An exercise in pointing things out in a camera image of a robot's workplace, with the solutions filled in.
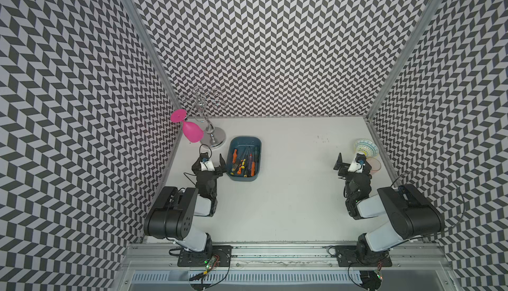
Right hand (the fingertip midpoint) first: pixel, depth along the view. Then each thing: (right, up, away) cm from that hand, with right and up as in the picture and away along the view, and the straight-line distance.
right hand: (349, 157), depth 88 cm
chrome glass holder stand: (-67, +24, -2) cm, 72 cm away
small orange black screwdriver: (-54, -1, +11) cm, 55 cm away
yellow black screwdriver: (-49, -4, +5) cm, 49 cm away
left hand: (-64, 0, +2) cm, 64 cm away
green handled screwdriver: (-43, +1, +12) cm, 45 cm away
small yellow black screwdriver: (-54, -8, +5) cm, 55 cm away
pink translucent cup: (+13, -3, +3) cm, 14 cm away
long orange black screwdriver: (-44, -5, +7) cm, 45 cm away
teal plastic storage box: (-49, -2, +11) cm, 50 cm away
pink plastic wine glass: (-74, +12, +8) cm, 76 cm away
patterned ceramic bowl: (+15, +4, +14) cm, 21 cm away
